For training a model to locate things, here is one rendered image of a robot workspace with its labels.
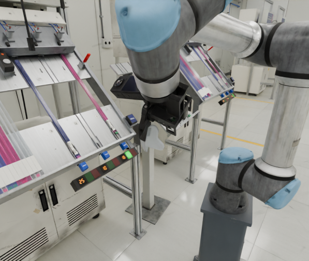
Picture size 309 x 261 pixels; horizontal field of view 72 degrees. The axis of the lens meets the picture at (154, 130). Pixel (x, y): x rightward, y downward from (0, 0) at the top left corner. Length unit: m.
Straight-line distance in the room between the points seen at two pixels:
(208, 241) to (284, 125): 0.57
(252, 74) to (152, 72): 4.92
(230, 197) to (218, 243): 0.22
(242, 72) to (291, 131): 4.59
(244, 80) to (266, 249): 4.13
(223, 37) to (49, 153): 0.69
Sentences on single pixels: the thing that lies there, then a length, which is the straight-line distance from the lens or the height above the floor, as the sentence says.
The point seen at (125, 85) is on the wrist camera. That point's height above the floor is 1.07.
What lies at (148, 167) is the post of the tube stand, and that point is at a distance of 1.43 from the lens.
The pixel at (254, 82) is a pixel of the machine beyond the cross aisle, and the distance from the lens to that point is 5.20.
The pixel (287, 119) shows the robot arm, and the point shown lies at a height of 0.96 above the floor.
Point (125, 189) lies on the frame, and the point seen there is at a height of 0.32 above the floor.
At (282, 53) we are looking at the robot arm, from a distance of 0.65.
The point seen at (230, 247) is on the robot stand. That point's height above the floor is 0.39.
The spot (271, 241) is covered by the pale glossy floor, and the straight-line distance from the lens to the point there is 1.65.
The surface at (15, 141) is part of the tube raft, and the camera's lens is 0.87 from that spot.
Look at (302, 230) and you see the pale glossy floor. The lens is 1.82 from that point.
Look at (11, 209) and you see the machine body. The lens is 1.23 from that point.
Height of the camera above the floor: 1.15
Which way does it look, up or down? 23 degrees down
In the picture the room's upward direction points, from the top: straight up
